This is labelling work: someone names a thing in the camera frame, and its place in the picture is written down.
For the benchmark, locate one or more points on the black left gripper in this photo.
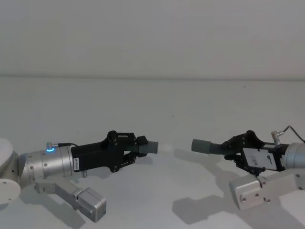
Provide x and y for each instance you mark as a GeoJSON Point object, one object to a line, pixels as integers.
{"type": "Point", "coordinates": [95, 156]}

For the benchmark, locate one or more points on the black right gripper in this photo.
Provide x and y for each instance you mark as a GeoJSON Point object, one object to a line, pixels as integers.
{"type": "Point", "coordinates": [262, 156]}

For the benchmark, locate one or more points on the small white object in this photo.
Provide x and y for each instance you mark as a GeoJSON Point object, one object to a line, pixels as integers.
{"type": "Point", "coordinates": [166, 147]}

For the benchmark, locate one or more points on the white table cloth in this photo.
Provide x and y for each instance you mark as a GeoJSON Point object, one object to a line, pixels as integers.
{"type": "Point", "coordinates": [152, 186]}

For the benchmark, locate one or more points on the white curtain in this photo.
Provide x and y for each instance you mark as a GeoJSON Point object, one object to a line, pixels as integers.
{"type": "Point", "coordinates": [152, 38]}

